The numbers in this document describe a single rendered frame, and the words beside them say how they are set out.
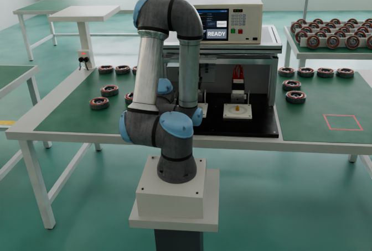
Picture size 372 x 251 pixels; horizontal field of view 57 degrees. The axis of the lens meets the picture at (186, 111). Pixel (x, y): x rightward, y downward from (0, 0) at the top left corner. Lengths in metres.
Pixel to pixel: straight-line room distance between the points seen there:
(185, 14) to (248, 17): 0.69
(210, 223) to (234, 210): 1.14
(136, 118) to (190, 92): 0.23
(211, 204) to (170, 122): 0.36
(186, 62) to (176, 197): 0.48
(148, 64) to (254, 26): 0.80
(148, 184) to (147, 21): 0.58
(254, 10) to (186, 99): 0.73
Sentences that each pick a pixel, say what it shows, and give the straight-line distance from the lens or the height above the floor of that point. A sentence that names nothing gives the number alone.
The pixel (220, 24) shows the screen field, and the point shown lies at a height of 1.22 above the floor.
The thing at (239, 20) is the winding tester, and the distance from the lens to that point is 1.87.
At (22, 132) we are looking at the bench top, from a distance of 2.02.
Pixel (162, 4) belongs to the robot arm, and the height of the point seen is 1.43.
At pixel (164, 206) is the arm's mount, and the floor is 0.80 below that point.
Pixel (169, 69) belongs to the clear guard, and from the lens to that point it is 1.72.
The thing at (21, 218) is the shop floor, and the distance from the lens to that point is 2.65.
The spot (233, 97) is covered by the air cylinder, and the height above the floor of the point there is 0.80.
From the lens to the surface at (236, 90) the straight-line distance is 1.89.
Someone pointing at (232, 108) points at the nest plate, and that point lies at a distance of 1.92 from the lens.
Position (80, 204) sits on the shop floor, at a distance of 2.59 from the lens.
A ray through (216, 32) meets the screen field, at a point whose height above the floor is 1.18.
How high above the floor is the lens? 1.66
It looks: 28 degrees down
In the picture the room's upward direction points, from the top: 2 degrees counter-clockwise
